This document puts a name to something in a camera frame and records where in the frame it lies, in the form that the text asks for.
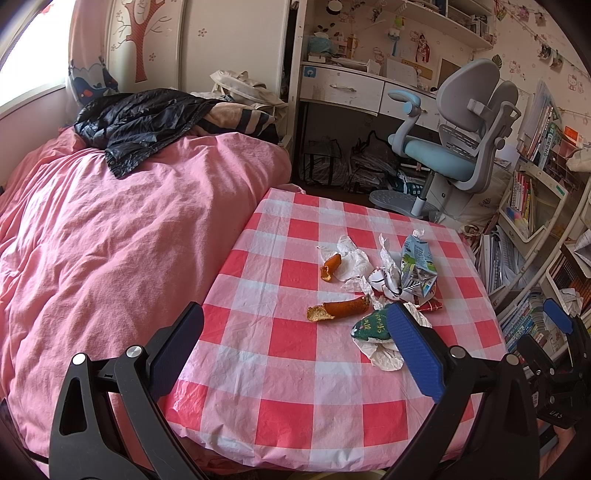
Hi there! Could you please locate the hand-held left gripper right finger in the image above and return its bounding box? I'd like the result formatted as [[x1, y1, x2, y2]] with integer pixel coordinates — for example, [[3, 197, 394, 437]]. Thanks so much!
[[383, 302, 541, 480]]

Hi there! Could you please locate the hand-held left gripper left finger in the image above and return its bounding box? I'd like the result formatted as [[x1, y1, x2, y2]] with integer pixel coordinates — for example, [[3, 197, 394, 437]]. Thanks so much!
[[48, 301, 206, 480]]

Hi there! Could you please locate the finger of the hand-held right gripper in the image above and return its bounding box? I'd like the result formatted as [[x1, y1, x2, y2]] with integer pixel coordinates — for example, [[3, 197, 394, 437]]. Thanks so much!
[[515, 335, 557, 377], [542, 298, 591, 370]]

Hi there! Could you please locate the white tissue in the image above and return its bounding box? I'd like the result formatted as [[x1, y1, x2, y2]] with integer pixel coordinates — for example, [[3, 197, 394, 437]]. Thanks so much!
[[353, 302, 432, 372], [316, 234, 372, 283]]

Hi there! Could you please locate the red orange snack bag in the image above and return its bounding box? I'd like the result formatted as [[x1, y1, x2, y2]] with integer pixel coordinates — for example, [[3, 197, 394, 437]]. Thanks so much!
[[369, 271, 444, 315]]

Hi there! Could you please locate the green snack packet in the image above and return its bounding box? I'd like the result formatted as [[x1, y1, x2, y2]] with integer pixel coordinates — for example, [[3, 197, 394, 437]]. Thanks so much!
[[351, 308, 398, 344]]

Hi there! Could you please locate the long orange peel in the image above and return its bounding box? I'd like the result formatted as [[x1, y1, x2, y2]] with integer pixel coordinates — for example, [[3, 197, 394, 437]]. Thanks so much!
[[307, 295, 371, 322]]

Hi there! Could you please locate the crushed milk carton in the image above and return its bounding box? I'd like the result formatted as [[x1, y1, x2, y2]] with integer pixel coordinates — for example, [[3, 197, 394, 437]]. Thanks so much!
[[399, 229, 438, 301]]

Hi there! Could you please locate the small orange peel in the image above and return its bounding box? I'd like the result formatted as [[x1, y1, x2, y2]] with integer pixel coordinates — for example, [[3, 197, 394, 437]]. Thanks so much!
[[321, 253, 343, 282]]

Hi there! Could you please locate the row of colourful books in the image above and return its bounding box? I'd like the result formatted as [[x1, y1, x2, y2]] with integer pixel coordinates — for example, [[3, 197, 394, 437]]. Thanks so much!
[[500, 288, 570, 355]]

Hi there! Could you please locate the stack of white papers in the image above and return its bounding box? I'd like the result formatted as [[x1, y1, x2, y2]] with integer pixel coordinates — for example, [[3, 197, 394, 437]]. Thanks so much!
[[475, 225, 523, 297]]

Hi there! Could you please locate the cream storage cart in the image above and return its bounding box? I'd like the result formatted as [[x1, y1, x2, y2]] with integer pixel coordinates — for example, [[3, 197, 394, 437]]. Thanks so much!
[[498, 161, 570, 244]]

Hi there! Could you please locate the pink checked tablecloth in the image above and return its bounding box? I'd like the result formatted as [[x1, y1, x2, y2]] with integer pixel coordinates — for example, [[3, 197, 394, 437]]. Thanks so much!
[[159, 185, 509, 474]]

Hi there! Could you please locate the pink duvet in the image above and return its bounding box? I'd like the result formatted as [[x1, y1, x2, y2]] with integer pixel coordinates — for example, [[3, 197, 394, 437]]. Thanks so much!
[[0, 127, 294, 467]]

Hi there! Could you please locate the row of tall books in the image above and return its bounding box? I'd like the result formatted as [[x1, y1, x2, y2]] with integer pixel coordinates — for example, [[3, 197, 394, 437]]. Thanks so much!
[[516, 79, 575, 171]]

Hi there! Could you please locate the grey blue office chair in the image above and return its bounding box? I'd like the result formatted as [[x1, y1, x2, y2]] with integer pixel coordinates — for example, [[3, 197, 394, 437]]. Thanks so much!
[[369, 59, 520, 220]]

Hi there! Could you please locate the black puffer jacket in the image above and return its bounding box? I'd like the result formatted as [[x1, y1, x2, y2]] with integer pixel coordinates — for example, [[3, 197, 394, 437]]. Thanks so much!
[[74, 89, 218, 180]]

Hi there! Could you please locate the beige black striped cloth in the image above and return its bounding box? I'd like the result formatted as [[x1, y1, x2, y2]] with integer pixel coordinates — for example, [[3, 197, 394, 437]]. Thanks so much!
[[201, 102, 278, 137]]

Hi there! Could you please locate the photo card garland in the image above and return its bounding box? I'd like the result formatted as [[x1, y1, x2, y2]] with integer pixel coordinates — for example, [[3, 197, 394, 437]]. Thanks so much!
[[495, 0, 591, 80]]

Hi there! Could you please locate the beige tote bag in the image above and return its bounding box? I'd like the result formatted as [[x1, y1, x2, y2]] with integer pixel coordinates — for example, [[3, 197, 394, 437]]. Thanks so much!
[[191, 70, 289, 121]]

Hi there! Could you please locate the white desk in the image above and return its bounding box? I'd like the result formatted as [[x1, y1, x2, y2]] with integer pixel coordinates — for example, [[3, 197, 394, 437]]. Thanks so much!
[[295, 60, 444, 139]]

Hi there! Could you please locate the cartoon print curtain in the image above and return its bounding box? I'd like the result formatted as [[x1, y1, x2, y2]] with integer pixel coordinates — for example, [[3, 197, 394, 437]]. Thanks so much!
[[68, 0, 121, 108]]

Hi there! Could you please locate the white wardrobe with tree decal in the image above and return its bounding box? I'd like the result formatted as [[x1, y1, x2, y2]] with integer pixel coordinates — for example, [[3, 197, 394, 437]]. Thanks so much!
[[104, 0, 296, 95]]

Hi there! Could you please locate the white desk hutch shelf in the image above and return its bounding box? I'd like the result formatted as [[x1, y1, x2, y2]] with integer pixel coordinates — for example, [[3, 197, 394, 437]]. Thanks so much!
[[295, 0, 497, 70]]

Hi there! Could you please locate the clear bag with black straps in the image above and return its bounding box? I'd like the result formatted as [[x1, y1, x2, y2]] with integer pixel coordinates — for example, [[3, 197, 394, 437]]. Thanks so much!
[[348, 131, 403, 193], [299, 138, 346, 186]]

